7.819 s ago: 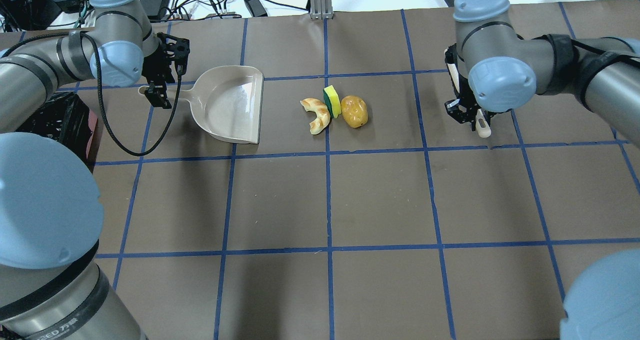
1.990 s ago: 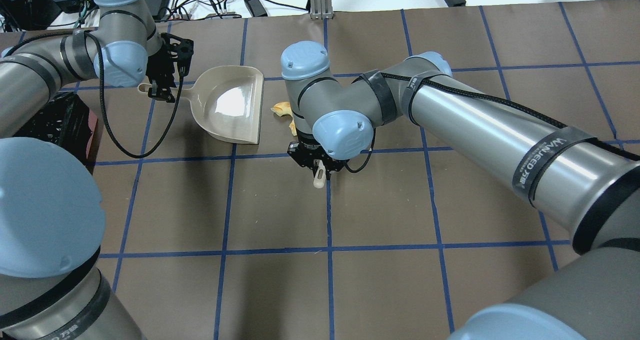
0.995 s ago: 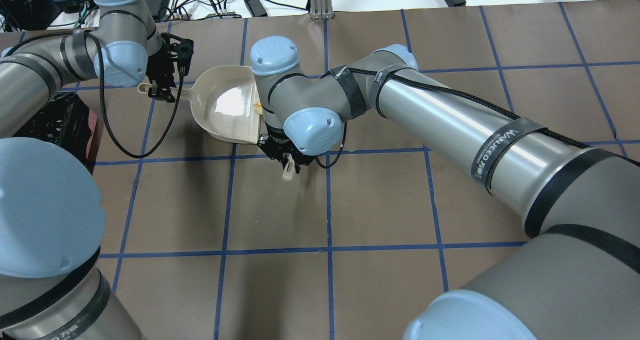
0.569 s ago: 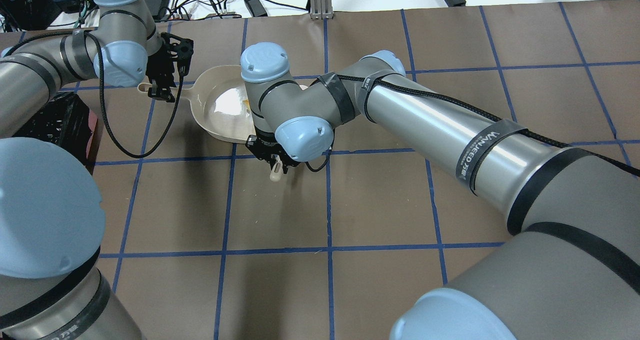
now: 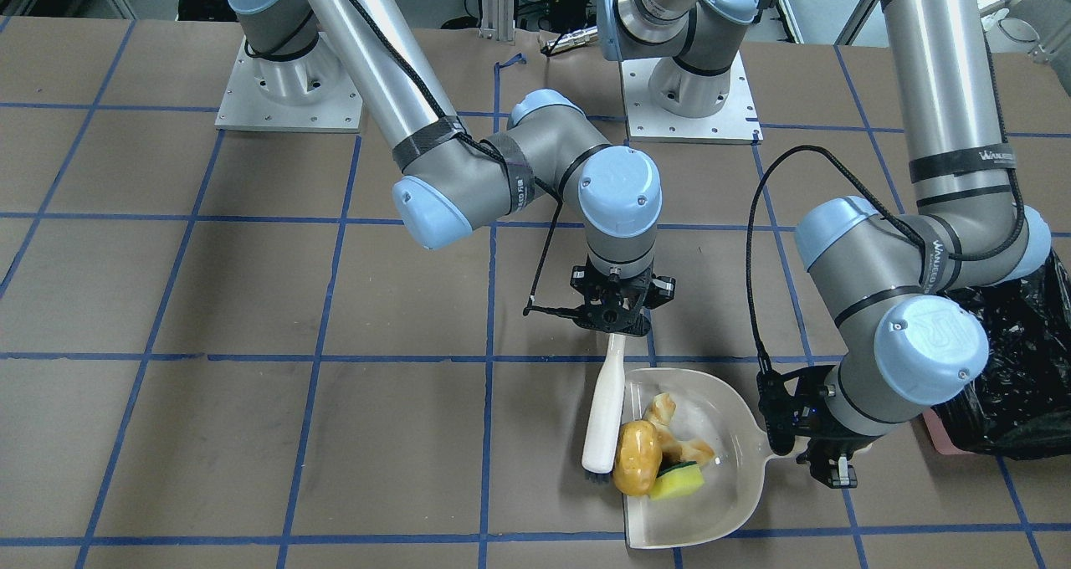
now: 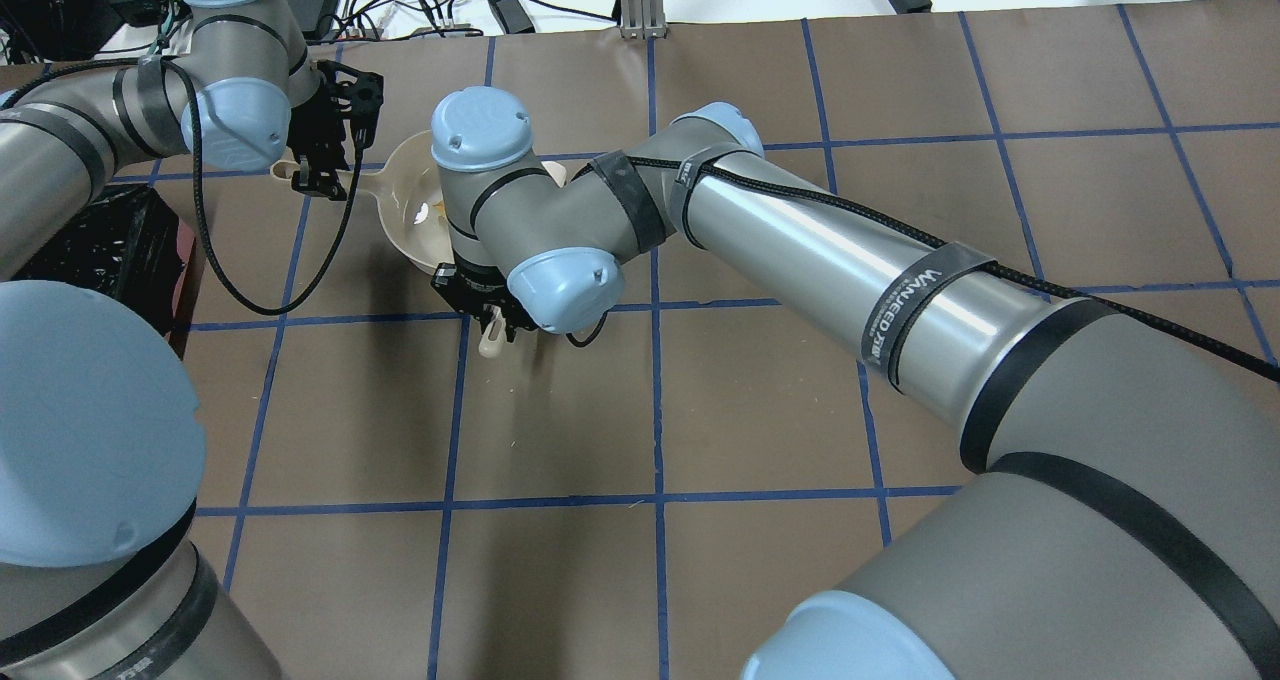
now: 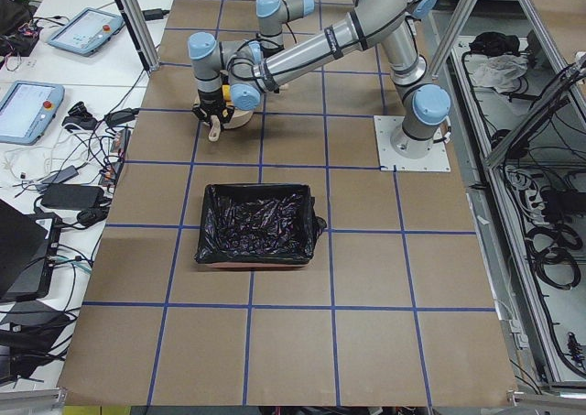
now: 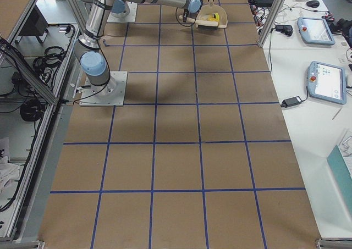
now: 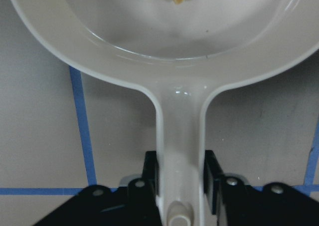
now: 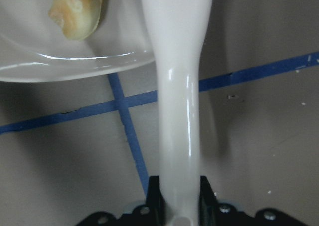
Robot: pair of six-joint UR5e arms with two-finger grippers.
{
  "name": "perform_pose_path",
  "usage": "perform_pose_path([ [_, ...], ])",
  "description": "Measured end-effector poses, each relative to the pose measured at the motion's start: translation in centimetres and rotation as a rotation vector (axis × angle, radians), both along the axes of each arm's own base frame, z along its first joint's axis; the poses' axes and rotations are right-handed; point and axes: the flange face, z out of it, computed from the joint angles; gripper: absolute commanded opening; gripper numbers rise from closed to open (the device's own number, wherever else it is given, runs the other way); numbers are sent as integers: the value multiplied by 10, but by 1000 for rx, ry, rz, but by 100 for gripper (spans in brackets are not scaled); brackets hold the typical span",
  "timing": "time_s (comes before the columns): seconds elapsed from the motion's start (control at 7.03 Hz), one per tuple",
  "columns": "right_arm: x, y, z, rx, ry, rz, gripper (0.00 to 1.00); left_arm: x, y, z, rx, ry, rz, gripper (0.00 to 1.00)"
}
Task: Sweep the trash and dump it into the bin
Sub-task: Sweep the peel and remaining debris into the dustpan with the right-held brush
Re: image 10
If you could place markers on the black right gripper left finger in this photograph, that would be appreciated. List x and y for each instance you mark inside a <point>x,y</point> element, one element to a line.
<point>155,201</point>

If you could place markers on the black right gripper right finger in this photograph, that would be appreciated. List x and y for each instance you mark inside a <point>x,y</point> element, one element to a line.
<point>207,203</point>

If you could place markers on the beige dustpan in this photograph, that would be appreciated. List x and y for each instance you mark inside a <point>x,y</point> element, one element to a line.
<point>57,40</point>

